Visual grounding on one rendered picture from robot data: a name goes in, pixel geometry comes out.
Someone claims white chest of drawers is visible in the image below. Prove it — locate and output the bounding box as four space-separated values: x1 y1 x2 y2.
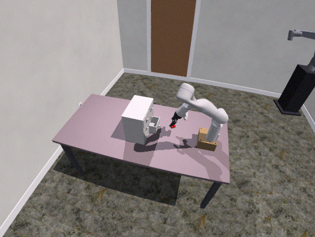
122 95 153 145

